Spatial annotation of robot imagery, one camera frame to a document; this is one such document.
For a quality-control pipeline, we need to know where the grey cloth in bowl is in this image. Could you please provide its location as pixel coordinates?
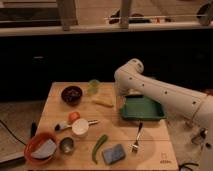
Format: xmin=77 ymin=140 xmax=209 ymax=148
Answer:
xmin=31 ymin=139 xmax=56 ymax=159

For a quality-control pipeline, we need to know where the black cable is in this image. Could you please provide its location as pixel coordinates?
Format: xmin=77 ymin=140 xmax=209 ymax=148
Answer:
xmin=0 ymin=119 xmax=27 ymax=147

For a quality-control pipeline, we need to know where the green chili pepper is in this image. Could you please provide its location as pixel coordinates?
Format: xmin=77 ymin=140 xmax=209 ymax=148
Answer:
xmin=92 ymin=134 xmax=108 ymax=164

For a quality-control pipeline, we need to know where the orange tomato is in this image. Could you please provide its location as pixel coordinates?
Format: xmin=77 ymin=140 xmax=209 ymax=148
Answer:
xmin=68 ymin=112 xmax=80 ymax=123

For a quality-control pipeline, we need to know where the black marker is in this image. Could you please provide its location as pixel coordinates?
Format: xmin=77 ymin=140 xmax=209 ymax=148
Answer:
xmin=31 ymin=122 xmax=37 ymax=138

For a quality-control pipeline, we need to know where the blue sponge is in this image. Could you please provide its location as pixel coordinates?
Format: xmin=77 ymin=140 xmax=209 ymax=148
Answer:
xmin=102 ymin=144 xmax=126 ymax=165

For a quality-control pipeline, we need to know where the green plastic tray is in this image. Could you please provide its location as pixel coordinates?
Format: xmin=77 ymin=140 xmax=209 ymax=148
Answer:
xmin=119 ymin=95 xmax=166 ymax=121

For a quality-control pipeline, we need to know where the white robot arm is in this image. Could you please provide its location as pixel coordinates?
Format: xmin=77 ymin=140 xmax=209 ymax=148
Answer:
xmin=114 ymin=58 xmax=213 ymax=171

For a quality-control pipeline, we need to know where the metal fork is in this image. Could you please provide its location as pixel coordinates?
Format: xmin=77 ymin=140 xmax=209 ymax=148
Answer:
xmin=132 ymin=122 xmax=143 ymax=153

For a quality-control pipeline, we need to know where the green translucent cup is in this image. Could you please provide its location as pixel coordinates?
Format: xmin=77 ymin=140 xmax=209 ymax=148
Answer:
xmin=88 ymin=79 xmax=100 ymax=94

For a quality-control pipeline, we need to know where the small metal cup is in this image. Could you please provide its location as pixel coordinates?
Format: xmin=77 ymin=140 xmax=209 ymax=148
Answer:
xmin=59 ymin=137 xmax=74 ymax=154

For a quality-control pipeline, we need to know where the white paper cup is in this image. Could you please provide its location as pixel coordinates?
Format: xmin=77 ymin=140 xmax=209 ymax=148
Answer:
xmin=72 ymin=118 xmax=89 ymax=138

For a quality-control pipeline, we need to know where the knife with grey handle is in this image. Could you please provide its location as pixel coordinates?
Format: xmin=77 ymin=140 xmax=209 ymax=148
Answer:
xmin=54 ymin=120 xmax=98 ymax=132

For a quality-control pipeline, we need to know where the orange bowl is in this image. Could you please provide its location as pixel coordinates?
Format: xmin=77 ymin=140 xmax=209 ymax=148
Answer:
xmin=24 ymin=132 xmax=58 ymax=166

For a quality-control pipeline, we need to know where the dark bowl with beans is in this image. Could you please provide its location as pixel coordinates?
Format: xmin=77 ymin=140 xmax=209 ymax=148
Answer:
xmin=61 ymin=86 xmax=83 ymax=106

